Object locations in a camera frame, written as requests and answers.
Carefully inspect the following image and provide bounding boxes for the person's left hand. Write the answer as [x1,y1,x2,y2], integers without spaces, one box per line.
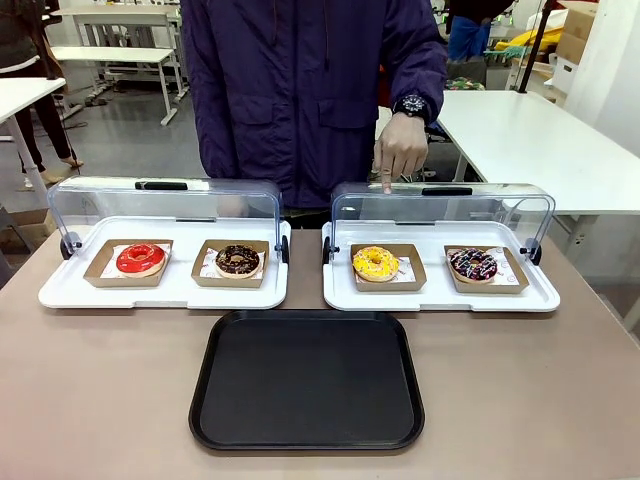
[373,112,430,195]

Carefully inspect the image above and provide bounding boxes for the person's left forearm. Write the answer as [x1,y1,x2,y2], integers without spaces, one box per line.
[392,44,450,126]

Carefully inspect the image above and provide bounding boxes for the person's right forearm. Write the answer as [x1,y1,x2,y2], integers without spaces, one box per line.
[187,74,241,180]

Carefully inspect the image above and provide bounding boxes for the yellow glazed donut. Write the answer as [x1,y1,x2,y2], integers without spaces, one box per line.
[351,246,401,283]

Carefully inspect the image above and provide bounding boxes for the chocolate donut with sprinkles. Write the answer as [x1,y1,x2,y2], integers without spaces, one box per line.
[448,246,498,285]

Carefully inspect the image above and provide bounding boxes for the brown cardboard donut box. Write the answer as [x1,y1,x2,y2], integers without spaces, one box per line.
[349,243,428,293]
[82,238,175,289]
[443,244,530,295]
[191,238,271,289]

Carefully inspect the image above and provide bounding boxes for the chocolate donut with nuts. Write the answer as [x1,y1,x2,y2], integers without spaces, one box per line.
[214,243,262,280]

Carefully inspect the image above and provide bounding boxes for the black serving tray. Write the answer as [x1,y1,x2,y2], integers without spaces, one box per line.
[188,309,426,452]

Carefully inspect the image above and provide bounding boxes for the red glazed donut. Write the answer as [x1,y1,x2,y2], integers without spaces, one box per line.
[115,242,167,279]

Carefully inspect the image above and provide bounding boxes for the black wristwatch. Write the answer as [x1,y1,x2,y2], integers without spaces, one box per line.
[392,94,431,121]

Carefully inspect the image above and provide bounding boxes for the person in purple jacket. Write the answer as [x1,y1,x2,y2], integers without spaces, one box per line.
[179,0,449,230]

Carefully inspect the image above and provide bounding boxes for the clear display case lid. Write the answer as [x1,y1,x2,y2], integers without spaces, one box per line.
[329,180,557,251]
[46,174,285,251]

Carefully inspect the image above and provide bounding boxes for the large white table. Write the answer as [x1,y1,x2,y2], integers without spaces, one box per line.
[434,89,640,241]

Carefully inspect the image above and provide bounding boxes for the white printed paper liner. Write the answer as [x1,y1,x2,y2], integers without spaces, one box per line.
[102,242,174,279]
[447,247,521,286]
[199,243,266,280]
[355,247,417,284]

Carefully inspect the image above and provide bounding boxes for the background person in blue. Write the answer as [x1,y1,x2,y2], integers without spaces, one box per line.
[446,0,494,64]

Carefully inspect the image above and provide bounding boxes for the black pole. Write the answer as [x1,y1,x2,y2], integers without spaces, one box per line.
[517,0,554,95]

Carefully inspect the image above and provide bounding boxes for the white display case base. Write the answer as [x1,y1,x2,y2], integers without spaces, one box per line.
[38,215,292,311]
[321,219,562,314]

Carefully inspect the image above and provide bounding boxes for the white storage box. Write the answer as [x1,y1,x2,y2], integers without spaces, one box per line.
[547,53,581,101]

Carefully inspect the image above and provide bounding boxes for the yellow cloth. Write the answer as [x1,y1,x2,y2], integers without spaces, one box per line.
[509,27,564,57]

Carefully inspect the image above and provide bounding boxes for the white desk with metal legs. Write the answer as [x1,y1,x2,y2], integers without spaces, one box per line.
[51,46,184,126]
[52,4,181,49]

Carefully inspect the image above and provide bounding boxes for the flat brown cardboard box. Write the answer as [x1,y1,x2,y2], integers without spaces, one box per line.
[0,208,57,254]

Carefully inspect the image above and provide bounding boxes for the background person in dark clothes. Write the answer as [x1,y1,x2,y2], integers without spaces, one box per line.
[0,0,85,184]

